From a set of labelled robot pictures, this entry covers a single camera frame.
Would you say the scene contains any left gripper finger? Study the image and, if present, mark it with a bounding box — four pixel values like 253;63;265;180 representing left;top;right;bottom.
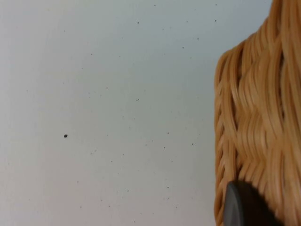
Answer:
223;180;283;226

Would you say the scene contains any pale brown wicker basket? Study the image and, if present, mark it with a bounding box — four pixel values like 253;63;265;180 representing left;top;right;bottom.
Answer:
213;0;301;226

